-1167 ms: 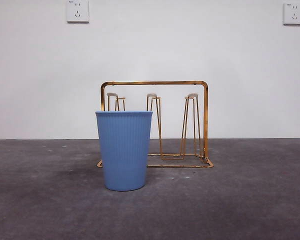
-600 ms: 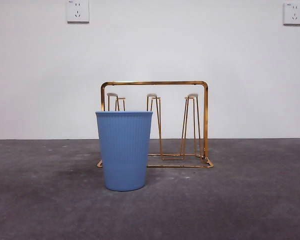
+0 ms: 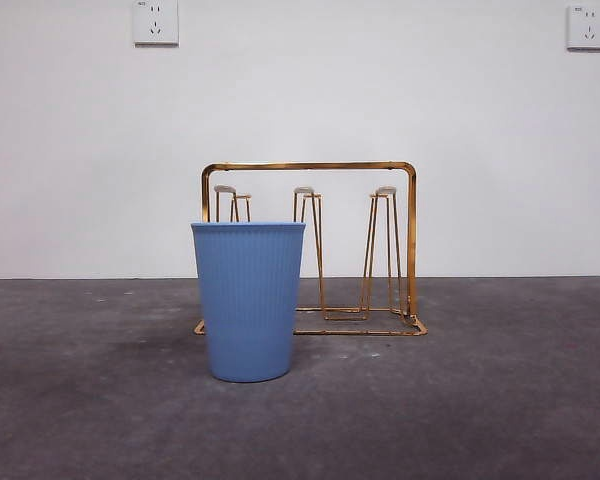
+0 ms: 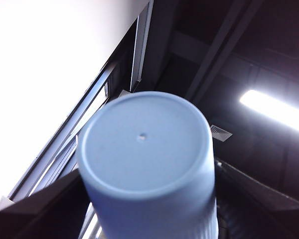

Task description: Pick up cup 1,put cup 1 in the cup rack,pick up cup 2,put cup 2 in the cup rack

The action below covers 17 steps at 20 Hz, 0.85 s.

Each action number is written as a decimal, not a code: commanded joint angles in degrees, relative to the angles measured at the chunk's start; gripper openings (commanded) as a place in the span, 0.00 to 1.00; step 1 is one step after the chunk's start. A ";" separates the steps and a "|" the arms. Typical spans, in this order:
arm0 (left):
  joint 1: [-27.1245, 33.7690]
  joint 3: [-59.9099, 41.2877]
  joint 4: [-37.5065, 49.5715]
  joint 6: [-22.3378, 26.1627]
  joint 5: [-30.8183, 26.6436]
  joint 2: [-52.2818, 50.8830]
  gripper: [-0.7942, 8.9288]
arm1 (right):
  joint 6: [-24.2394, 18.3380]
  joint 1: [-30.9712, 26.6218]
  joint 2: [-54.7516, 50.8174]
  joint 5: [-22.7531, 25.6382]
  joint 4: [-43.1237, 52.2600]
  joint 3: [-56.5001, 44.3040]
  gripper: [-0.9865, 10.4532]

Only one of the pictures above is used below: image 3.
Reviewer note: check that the blue ribbed cup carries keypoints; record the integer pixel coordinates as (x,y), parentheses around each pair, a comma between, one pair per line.
(250,310)

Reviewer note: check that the white wall socket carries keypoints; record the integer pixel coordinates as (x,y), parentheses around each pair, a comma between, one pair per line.
(156,25)
(588,29)

